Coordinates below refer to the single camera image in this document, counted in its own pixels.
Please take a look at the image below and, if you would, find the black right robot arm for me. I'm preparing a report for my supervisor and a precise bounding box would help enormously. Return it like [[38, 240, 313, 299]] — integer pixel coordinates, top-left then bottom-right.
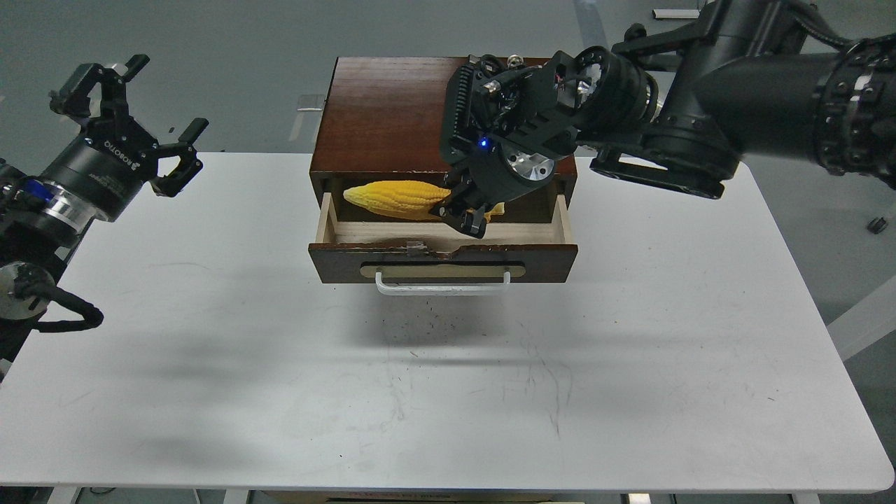
[[429, 1, 895, 239]]

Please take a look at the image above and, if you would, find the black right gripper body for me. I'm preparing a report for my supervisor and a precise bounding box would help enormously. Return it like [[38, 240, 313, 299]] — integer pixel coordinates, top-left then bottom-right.
[[454, 138, 566, 209]]

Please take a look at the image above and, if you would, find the wooden drawer with white handle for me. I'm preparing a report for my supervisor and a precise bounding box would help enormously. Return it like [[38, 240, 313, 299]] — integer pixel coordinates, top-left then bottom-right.
[[308, 194, 578, 285]]

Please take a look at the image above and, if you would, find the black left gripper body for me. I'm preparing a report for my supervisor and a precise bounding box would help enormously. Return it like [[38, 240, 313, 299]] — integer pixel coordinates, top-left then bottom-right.
[[42, 117, 159, 221]]

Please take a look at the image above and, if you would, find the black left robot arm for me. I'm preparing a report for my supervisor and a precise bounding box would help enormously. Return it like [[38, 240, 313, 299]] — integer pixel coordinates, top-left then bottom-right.
[[1, 54, 209, 363]]

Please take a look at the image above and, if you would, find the white stand base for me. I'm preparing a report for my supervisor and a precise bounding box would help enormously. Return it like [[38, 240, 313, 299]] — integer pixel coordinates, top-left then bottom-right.
[[652, 8, 700, 20]]

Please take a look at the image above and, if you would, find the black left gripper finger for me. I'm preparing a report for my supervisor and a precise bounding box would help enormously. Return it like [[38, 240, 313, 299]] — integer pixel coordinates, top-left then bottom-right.
[[150, 118, 210, 197], [50, 55, 151, 141]]

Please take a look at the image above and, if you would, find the white table edge right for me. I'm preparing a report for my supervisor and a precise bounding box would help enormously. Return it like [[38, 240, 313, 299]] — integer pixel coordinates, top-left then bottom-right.
[[827, 277, 895, 361]]

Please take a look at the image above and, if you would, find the dark wooden cabinet box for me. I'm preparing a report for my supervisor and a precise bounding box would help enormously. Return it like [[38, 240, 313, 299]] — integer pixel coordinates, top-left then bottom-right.
[[310, 57, 578, 206]]

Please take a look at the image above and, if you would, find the yellow corn cob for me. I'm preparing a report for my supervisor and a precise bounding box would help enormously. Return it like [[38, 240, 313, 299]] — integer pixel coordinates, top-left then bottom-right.
[[342, 181, 505, 223]]

